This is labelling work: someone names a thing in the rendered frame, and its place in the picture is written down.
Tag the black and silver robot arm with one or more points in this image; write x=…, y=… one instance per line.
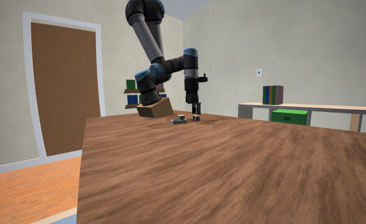
x=145, y=16

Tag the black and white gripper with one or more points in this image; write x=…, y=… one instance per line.
x=192, y=87

